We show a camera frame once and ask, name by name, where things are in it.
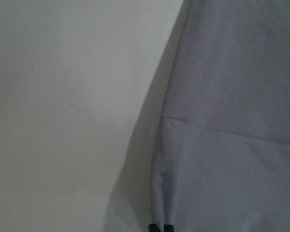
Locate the brown t-shirt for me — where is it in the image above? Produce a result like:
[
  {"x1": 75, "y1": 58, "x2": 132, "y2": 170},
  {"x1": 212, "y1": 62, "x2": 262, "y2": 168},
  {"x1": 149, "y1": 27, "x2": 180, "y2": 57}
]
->
[{"x1": 150, "y1": 0, "x2": 290, "y2": 232}]

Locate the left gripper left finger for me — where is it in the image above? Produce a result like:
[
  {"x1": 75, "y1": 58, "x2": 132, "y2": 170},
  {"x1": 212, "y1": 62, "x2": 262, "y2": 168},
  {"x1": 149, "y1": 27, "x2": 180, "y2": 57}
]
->
[{"x1": 148, "y1": 224, "x2": 160, "y2": 232}]

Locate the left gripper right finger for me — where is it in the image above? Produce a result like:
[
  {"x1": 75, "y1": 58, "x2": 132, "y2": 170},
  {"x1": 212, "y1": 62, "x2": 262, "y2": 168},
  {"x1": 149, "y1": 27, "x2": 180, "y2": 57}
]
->
[{"x1": 163, "y1": 224, "x2": 174, "y2": 232}]

